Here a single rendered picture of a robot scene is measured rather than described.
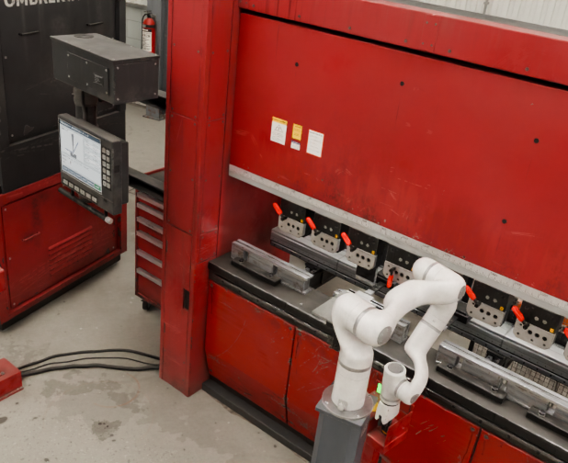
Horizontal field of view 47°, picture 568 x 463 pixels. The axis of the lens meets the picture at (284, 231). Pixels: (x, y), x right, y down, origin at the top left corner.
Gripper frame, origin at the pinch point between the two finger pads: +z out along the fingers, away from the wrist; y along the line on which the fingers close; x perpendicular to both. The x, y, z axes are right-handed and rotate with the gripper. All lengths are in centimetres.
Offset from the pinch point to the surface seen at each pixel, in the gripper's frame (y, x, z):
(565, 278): -48, 34, -71
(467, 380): -35.5, 12.7, -13.0
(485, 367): -42.2, 16.0, -19.0
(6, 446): 105, -151, 66
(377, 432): 1.8, -2.3, 3.9
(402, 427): -4.7, 4.8, -0.1
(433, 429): -25.8, 7.5, 13.3
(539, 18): -439, -192, -78
